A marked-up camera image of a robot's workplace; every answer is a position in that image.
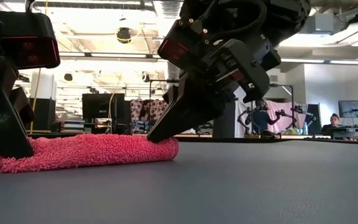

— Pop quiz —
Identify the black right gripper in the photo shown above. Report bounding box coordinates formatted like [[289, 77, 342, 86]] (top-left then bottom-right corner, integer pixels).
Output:
[[147, 39, 272, 143]]

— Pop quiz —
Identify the pink fluffy towel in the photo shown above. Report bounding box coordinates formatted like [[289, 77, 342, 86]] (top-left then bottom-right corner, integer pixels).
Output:
[[0, 133, 180, 174]]

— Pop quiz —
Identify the patterned hanging cloth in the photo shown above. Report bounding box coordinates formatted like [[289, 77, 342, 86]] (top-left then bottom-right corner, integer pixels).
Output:
[[131, 98, 168, 122]]

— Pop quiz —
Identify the black and white column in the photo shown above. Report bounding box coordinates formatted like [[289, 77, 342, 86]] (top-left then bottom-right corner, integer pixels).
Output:
[[29, 70, 57, 131]]

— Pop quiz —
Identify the dark grey column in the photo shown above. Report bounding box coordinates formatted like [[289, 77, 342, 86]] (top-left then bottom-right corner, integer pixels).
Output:
[[213, 101, 236, 138]]

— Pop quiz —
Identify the long ceiling light strip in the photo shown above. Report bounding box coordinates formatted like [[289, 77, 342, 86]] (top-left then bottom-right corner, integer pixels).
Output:
[[280, 57, 358, 66], [59, 52, 161, 60]]

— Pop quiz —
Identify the black cabinet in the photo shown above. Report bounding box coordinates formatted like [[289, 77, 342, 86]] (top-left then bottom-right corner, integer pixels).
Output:
[[81, 93, 126, 121]]

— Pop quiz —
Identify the standing person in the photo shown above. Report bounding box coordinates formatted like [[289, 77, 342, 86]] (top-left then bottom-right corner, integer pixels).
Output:
[[246, 99, 281, 136]]

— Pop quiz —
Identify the black ceiling device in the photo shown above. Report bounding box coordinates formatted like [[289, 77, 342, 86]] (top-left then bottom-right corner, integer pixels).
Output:
[[116, 27, 132, 44]]

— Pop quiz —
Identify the pink hanging cloth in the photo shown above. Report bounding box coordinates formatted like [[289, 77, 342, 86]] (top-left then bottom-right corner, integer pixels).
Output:
[[265, 100, 307, 134]]

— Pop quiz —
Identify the seated person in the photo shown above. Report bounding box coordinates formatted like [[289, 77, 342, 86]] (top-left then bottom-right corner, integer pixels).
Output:
[[321, 113, 341, 134]]

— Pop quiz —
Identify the grey ceiling unit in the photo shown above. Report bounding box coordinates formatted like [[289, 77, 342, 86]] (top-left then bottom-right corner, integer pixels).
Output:
[[303, 12, 334, 35]]

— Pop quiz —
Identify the black background desk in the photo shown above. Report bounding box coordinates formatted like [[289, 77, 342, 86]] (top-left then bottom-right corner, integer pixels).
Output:
[[321, 125, 358, 140]]

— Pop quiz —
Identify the computer monitor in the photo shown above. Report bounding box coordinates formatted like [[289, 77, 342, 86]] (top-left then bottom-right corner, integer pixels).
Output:
[[337, 100, 358, 118]]

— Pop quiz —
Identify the yellow cable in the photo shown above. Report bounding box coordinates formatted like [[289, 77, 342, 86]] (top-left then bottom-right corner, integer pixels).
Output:
[[29, 0, 49, 134]]

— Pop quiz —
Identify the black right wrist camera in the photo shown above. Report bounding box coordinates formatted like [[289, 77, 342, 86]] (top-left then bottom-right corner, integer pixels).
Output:
[[157, 19, 217, 71]]

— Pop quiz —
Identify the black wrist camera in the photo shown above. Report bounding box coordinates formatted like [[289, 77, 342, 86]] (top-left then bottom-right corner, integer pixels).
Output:
[[157, 19, 217, 71], [0, 11, 61, 70]]

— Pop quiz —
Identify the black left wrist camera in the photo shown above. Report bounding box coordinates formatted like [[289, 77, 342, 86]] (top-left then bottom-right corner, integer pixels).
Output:
[[0, 11, 61, 70]]

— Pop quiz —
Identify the silver ventilation duct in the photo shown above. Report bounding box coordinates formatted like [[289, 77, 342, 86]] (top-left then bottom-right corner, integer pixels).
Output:
[[154, 0, 183, 19]]

